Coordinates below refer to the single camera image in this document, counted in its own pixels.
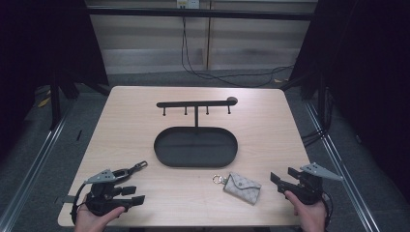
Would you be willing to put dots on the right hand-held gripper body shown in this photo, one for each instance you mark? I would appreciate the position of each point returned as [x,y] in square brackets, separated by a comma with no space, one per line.
[309,190]

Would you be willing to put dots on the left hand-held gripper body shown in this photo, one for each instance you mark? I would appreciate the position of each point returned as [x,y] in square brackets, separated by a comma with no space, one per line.
[103,199]

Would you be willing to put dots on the black car key with clip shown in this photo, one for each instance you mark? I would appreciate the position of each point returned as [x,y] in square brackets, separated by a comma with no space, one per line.
[137,166]

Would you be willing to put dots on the grey patterned key pouch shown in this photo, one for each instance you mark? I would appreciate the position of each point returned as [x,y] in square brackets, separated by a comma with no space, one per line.
[243,188]

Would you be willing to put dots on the black key rack with tray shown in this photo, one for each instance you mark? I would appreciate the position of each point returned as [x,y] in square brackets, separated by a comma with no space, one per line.
[193,148]

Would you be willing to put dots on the person's right hand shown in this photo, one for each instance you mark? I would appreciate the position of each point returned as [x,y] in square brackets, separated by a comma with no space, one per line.
[311,217]

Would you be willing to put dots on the person's left hand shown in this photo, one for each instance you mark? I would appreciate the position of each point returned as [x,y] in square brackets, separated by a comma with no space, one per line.
[87,222]

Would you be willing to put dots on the grey tape strip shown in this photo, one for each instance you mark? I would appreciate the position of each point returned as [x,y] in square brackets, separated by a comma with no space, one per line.
[66,199]

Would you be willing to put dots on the small black floor piece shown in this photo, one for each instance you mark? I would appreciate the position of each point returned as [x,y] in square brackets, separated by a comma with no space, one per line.
[79,135]

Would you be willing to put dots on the black stand leg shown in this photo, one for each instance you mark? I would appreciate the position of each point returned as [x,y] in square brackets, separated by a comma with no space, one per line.
[54,103]

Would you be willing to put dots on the yellow floor tape piece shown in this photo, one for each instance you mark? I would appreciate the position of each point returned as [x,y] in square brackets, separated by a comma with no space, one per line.
[43,102]

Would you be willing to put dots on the dark curtain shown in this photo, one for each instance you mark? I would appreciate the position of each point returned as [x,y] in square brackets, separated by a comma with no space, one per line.
[367,64]
[38,48]

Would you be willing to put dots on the metal floor rail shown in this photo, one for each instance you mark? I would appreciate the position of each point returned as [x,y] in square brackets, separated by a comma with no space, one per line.
[341,174]
[32,167]

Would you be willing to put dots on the black horizontal frame bar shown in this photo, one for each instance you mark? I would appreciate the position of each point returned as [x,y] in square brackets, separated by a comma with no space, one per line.
[193,13]

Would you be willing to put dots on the white wall power outlet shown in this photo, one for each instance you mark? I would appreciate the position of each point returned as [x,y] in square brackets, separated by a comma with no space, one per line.
[188,4]

